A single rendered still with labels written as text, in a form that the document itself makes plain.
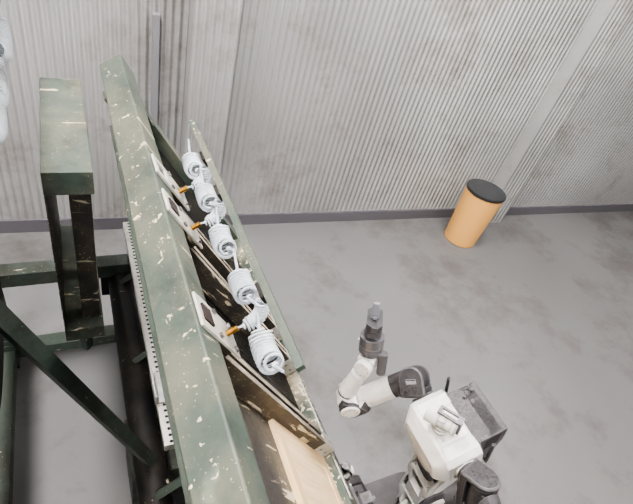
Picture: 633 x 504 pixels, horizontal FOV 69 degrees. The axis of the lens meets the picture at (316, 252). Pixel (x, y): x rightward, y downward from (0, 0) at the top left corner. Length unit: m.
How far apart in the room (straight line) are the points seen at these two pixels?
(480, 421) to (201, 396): 1.14
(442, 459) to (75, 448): 2.05
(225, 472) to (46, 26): 3.03
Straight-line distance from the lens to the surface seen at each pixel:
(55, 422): 3.17
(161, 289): 1.15
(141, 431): 2.27
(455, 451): 1.79
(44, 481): 3.03
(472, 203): 4.95
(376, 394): 1.92
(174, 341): 1.05
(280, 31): 3.66
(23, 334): 1.41
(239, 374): 1.30
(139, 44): 3.53
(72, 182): 1.71
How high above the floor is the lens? 2.73
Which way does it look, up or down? 39 degrees down
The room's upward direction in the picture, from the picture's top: 18 degrees clockwise
